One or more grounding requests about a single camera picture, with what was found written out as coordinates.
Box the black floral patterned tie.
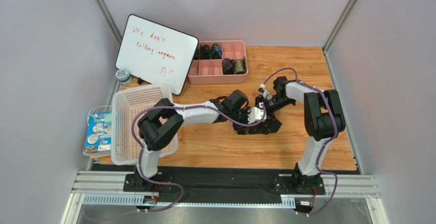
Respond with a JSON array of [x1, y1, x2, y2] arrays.
[[233, 118, 282, 135]]

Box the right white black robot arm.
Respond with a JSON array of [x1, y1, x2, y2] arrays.
[[256, 76, 346, 193]]

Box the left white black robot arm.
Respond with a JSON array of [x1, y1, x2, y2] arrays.
[[134, 90, 248, 179]]

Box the olive green rolled tie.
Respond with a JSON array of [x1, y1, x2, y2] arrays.
[[233, 57, 247, 75]]

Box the black glossy rolled tie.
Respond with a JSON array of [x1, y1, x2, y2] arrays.
[[222, 58, 235, 75]]

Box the pink divided organizer box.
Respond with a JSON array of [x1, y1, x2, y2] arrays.
[[188, 40, 248, 84]]

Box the dark blue rolled tie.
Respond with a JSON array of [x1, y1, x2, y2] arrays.
[[211, 43, 223, 59]]

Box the black rolled tie far left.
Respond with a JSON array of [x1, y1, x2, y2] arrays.
[[192, 45, 201, 60]]

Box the white whiteboard with red writing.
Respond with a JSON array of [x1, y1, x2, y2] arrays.
[[115, 14, 199, 95]]

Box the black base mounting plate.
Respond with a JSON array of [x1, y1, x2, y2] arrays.
[[120, 166, 334, 205]]

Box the white plastic mesh basket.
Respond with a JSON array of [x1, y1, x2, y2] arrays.
[[111, 83, 172, 165]]

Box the small blue white jar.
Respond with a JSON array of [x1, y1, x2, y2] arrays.
[[115, 69, 133, 86]]

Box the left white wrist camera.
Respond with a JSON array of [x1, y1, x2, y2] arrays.
[[248, 102, 267, 124]]

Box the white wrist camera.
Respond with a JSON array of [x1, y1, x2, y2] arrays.
[[248, 102, 267, 124], [258, 83, 273, 100]]

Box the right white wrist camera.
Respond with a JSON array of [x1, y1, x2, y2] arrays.
[[258, 83, 273, 100]]

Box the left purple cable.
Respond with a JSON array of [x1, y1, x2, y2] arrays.
[[131, 102, 268, 213]]

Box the aluminium frame rail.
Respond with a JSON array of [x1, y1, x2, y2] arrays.
[[61, 166, 388, 223]]

